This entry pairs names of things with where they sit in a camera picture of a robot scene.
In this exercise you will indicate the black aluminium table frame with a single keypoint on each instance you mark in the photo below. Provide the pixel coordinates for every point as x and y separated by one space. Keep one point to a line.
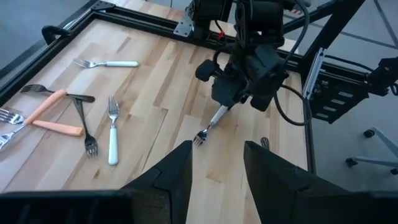
140 21

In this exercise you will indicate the black slotted device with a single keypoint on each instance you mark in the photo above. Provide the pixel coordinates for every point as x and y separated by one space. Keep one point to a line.
357 90

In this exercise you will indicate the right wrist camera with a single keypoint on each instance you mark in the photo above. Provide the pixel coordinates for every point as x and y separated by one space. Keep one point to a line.
206 71

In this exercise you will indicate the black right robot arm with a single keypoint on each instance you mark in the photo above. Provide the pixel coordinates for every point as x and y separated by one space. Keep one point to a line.
264 21

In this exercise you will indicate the black frame clamp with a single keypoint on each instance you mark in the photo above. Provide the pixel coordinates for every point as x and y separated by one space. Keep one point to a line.
56 31

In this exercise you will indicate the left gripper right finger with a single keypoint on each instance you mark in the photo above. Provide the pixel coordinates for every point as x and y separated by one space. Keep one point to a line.
273 186

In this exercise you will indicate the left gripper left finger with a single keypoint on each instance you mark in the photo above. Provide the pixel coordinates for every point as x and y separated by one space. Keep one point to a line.
177 174

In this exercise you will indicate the grey chair base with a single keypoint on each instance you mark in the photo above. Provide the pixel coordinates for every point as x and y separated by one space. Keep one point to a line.
373 161

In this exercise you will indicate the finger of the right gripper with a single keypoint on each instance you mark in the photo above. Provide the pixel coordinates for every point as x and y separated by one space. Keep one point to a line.
262 101
228 90

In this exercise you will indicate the black metal fork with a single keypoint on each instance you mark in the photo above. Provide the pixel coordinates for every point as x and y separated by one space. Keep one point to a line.
84 98
90 146
265 142

